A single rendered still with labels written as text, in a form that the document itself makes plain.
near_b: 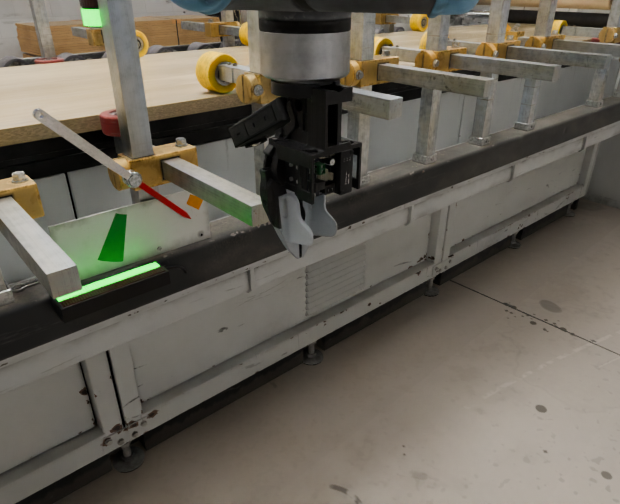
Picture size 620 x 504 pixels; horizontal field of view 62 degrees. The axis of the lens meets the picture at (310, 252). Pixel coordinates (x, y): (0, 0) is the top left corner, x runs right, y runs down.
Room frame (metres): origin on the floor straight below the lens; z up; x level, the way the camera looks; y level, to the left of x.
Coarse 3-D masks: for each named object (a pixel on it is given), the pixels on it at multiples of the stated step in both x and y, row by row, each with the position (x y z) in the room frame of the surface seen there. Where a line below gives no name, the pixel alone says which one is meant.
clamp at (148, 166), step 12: (168, 144) 0.85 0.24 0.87; (120, 156) 0.79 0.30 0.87; (144, 156) 0.78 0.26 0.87; (156, 156) 0.79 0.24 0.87; (168, 156) 0.80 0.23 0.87; (180, 156) 0.82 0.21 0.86; (192, 156) 0.83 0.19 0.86; (108, 168) 0.78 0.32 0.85; (132, 168) 0.76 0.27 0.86; (144, 168) 0.78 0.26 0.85; (156, 168) 0.79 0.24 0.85; (120, 180) 0.75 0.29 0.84; (144, 180) 0.77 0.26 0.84; (156, 180) 0.79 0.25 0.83
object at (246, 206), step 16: (176, 160) 0.80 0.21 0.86; (176, 176) 0.76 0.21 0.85; (192, 176) 0.72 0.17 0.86; (208, 176) 0.72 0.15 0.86; (192, 192) 0.72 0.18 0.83; (208, 192) 0.69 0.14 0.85; (224, 192) 0.66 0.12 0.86; (240, 192) 0.66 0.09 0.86; (224, 208) 0.66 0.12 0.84; (240, 208) 0.63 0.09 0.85; (256, 208) 0.61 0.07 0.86; (256, 224) 0.61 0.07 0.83
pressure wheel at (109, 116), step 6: (102, 114) 0.91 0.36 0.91; (108, 114) 0.91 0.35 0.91; (114, 114) 0.93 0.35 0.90; (102, 120) 0.90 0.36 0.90; (108, 120) 0.89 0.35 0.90; (114, 120) 0.89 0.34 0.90; (102, 126) 0.90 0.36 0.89; (108, 126) 0.89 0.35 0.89; (114, 126) 0.89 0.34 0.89; (108, 132) 0.89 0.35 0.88; (114, 132) 0.89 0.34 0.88; (120, 138) 0.92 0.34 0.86
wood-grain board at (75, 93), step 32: (416, 32) 2.56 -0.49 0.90; (480, 32) 2.56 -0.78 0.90; (64, 64) 1.56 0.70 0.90; (96, 64) 1.56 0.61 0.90; (160, 64) 1.56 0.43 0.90; (192, 64) 1.56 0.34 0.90; (0, 96) 1.10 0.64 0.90; (32, 96) 1.10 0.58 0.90; (64, 96) 1.10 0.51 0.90; (96, 96) 1.10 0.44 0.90; (160, 96) 1.10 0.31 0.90; (192, 96) 1.10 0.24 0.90; (224, 96) 1.11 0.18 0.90; (0, 128) 0.84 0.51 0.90; (32, 128) 0.87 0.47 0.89; (96, 128) 0.93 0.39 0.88
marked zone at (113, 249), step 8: (120, 216) 0.74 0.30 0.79; (112, 224) 0.73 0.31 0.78; (120, 224) 0.74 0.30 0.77; (112, 232) 0.73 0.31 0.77; (120, 232) 0.74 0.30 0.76; (112, 240) 0.73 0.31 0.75; (120, 240) 0.74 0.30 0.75; (104, 248) 0.72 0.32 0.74; (112, 248) 0.73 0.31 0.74; (120, 248) 0.74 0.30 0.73; (104, 256) 0.72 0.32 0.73; (112, 256) 0.73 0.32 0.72; (120, 256) 0.73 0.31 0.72
